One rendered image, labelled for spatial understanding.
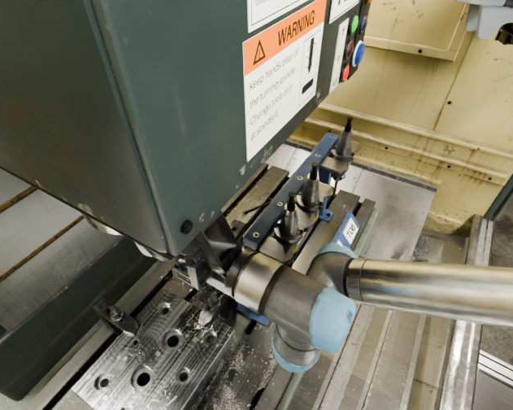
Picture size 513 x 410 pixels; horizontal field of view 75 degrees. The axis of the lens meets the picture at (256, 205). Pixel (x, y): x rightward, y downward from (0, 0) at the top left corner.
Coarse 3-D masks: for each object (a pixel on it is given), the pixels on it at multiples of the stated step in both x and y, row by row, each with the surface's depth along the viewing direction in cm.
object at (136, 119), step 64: (0, 0) 16; (64, 0) 14; (128, 0) 15; (192, 0) 18; (0, 64) 20; (64, 64) 17; (128, 64) 16; (192, 64) 20; (320, 64) 39; (0, 128) 27; (64, 128) 21; (128, 128) 18; (192, 128) 22; (64, 192) 29; (128, 192) 22; (192, 192) 25
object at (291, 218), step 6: (288, 210) 66; (294, 210) 66; (282, 216) 68; (288, 216) 67; (294, 216) 67; (282, 222) 69; (288, 222) 68; (294, 222) 68; (282, 228) 69; (288, 228) 68; (294, 228) 69; (282, 234) 70; (288, 234) 69; (294, 234) 70
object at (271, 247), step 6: (264, 240) 70; (270, 240) 70; (276, 240) 70; (258, 246) 69; (264, 246) 69; (270, 246) 69; (276, 246) 69; (282, 246) 69; (288, 246) 69; (258, 252) 68; (264, 252) 68; (270, 252) 68; (276, 252) 68; (282, 252) 68; (288, 252) 68; (276, 258) 67; (282, 258) 67; (288, 258) 67
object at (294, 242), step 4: (300, 224) 72; (300, 228) 72; (276, 232) 71; (300, 232) 72; (276, 236) 71; (280, 236) 70; (284, 236) 70; (296, 236) 70; (300, 236) 70; (280, 240) 70; (284, 240) 70; (288, 240) 69; (292, 240) 69; (296, 240) 70; (292, 244) 71; (296, 244) 71
